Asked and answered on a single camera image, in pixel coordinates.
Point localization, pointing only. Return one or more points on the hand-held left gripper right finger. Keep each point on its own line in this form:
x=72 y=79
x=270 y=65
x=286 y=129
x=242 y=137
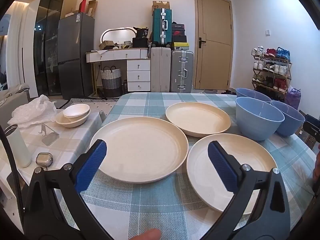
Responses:
x=222 y=166

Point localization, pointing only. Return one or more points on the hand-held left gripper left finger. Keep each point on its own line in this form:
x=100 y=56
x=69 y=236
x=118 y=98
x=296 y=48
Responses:
x=92 y=166

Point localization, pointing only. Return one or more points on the blue bowl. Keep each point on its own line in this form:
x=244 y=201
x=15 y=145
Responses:
x=257 y=127
x=290 y=126
x=250 y=92

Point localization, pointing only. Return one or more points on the cream plate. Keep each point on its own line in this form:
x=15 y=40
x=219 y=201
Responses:
x=197 y=166
x=140 y=145
x=197 y=117

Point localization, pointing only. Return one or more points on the stack of small beige plates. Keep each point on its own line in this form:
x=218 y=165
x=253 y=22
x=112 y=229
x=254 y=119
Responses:
x=72 y=123

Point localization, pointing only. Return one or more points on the person's left hand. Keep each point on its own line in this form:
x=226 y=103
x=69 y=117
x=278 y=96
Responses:
x=148 y=235

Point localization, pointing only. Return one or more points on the pale checked tablecloth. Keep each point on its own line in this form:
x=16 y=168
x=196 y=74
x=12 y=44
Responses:
x=70 y=140

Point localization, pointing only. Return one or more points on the purple bag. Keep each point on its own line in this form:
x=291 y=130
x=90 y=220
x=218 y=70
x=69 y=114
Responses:
x=292 y=97

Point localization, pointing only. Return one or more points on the earbuds case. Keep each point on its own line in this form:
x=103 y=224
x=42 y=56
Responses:
x=43 y=159

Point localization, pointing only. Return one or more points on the clear phone stand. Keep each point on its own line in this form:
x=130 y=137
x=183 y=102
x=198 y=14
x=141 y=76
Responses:
x=50 y=138

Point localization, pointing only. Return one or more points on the rows of racked sneakers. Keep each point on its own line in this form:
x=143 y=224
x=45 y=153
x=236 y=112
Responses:
x=281 y=83

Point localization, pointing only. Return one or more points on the white small bowl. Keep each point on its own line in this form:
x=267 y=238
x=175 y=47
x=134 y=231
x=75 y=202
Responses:
x=76 y=110

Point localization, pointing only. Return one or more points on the patterned rug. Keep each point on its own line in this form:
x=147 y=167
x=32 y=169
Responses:
x=105 y=105

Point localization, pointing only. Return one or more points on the scattered shoes group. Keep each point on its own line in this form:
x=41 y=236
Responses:
x=228 y=92

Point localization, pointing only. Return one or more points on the white bottle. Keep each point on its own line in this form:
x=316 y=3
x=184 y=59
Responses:
x=20 y=150

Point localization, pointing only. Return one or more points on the wooden shoe rack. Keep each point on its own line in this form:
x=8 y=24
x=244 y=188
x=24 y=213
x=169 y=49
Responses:
x=275 y=59

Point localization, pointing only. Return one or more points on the white plastic bag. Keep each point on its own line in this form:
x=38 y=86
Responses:
x=32 y=110

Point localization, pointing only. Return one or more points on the woven laundry basket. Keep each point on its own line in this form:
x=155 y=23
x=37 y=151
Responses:
x=111 y=83

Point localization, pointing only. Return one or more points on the black thermos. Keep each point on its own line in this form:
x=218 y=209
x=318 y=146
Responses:
x=125 y=86

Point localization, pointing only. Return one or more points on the silver suitcase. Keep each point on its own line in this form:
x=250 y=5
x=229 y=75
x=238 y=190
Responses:
x=182 y=73

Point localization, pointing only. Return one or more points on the white drawer unit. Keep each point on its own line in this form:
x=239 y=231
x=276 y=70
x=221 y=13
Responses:
x=138 y=76

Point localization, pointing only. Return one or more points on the tan wooden door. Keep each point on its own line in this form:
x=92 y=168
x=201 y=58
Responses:
x=215 y=62

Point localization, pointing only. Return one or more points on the grey fridge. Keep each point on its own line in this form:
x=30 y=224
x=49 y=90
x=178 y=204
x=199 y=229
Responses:
x=72 y=55

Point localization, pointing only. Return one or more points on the white vanity desk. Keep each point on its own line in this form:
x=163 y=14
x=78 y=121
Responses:
x=112 y=55

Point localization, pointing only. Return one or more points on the beige suitcase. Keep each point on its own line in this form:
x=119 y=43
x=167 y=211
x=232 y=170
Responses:
x=160 y=70

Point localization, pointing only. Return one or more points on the small brown cardboard box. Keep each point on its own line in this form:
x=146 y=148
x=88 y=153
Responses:
x=106 y=45

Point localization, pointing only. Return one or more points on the small white basket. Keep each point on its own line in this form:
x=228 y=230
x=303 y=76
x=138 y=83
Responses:
x=128 y=44

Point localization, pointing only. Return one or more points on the yellow black shoebox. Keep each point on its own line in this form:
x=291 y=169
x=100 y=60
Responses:
x=180 y=46

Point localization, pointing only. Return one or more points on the dark glass cabinet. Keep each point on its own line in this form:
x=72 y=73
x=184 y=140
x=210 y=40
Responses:
x=47 y=42

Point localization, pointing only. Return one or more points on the oval mirror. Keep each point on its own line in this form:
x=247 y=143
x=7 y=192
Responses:
x=117 y=36

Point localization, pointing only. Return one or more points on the black storage box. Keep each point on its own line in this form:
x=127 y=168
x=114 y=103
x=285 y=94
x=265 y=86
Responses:
x=141 y=43

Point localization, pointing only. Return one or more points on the black shoebox red logo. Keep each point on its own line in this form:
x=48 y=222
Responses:
x=178 y=36

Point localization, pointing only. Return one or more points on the white curtain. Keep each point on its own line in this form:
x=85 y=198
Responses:
x=25 y=42

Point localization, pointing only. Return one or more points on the black paper bag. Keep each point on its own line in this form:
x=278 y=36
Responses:
x=142 y=33

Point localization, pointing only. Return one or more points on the teal suitcase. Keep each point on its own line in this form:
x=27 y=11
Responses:
x=158 y=27

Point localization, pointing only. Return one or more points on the open cardboard box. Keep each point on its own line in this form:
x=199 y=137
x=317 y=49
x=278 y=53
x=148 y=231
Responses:
x=92 y=8

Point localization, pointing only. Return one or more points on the red paper bag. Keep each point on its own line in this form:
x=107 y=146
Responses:
x=82 y=5

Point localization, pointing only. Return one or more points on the cardboard box black print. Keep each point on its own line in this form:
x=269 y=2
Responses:
x=160 y=5

